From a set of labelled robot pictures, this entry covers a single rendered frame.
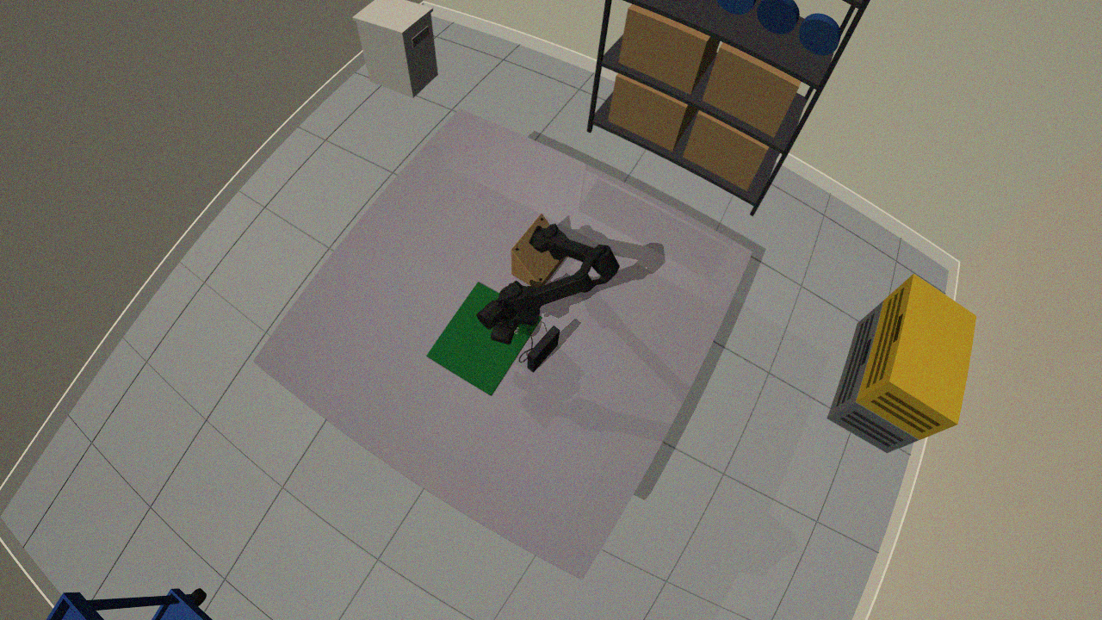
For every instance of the black computer fan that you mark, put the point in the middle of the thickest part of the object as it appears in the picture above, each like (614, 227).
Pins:
(543, 348)

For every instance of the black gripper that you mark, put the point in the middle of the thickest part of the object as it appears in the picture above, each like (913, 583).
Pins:
(503, 331)

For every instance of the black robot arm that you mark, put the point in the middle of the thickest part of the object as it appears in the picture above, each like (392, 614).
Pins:
(526, 301)

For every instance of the green circuit board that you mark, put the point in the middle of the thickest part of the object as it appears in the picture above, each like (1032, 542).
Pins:
(466, 348)

